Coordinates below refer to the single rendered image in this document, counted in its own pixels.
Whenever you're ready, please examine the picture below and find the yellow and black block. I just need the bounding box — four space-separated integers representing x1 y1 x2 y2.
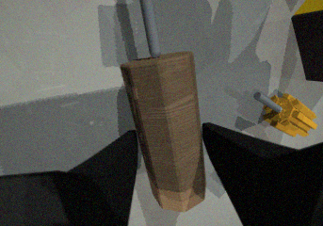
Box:
291 0 323 82

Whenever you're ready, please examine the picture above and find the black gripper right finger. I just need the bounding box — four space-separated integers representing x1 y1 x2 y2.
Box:
202 122 323 226

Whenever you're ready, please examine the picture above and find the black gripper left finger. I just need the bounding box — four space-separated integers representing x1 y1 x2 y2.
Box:
0 130 138 226

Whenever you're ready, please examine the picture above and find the brown wooden tool handle with grey shaft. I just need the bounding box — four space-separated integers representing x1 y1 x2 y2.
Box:
120 0 206 212

